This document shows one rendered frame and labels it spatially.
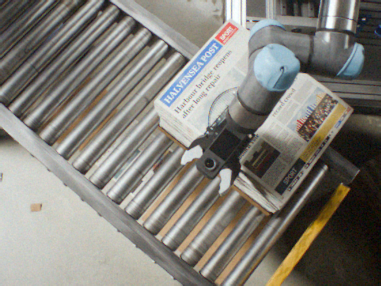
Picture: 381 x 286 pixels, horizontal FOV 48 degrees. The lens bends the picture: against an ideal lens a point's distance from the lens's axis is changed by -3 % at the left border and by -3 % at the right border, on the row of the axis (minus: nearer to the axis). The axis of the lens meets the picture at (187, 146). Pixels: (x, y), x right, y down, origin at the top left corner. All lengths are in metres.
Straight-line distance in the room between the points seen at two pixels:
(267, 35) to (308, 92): 0.26
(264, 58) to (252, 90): 0.06
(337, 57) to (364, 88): 1.20
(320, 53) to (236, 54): 0.27
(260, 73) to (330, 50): 0.17
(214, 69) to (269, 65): 0.31
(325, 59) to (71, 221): 1.46
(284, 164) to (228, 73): 0.25
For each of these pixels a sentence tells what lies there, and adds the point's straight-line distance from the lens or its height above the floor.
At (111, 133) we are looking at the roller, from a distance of 1.24.
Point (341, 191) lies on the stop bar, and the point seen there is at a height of 0.82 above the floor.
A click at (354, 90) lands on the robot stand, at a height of 0.23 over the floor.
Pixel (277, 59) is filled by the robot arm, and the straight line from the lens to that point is 0.75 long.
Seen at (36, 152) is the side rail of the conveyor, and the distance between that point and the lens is 1.27.
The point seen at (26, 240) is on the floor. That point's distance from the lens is 2.08.
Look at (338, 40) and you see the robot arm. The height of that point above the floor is 1.26.
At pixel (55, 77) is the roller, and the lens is 1.35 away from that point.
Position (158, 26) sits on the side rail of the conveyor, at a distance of 1.36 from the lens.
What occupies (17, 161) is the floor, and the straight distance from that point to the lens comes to 2.16.
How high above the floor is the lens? 1.97
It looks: 74 degrees down
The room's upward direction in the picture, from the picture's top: 5 degrees clockwise
